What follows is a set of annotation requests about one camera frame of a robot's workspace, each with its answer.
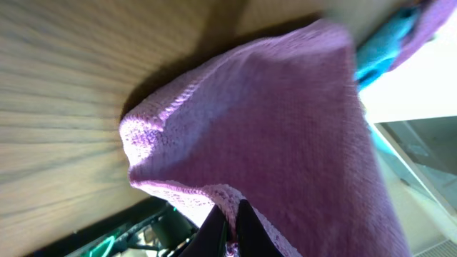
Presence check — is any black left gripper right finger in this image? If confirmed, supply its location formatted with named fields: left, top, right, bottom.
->
left=236, top=199, right=283, bottom=257

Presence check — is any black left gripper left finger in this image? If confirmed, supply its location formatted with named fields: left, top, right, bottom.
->
left=179, top=206, right=228, bottom=257

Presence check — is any purple microfiber cloth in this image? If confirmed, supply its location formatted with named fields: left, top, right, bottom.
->
left=119, top=20, right=411, bottom=257

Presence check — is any crumpled blue cloth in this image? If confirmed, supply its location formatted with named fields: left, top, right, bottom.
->
left=354, top=6, right=420, bottom=91

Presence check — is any crumpled purple cloth in pile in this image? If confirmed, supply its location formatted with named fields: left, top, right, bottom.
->
left=389, top=0, right=456, bottom=71

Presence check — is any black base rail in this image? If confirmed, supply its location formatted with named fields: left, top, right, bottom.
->
left=29, top=197, right=198, bottom=256

